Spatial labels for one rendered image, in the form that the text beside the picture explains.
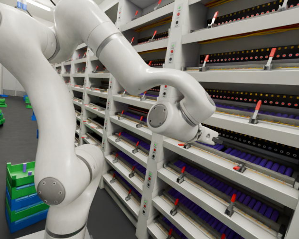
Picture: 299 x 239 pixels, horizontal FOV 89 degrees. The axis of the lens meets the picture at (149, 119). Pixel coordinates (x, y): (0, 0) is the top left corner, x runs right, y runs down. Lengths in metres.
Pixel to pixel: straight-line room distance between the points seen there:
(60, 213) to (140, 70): 0.46
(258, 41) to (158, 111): 0.72
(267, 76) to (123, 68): 0.53
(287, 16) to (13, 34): 0.80
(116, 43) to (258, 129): 0.57
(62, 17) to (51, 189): 0.41
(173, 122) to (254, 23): 0.56
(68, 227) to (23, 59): 0.46
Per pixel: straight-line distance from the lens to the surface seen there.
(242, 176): 0.74
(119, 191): 1.47
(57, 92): 0.48
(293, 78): 0.70
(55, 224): 0.58
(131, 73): 0.38
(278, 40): 0.96
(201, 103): 0.36
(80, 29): 0.46
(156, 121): 0.37
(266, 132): 0.69
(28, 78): 0.49
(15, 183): 1.30
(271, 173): 0.76
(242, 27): 0.81
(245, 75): 0.73
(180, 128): 0.38
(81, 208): 0.58
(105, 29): 0.43
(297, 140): 0.69
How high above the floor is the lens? 0.99
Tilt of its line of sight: 8 degrees down
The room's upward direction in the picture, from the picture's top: 9 degrees clockwise
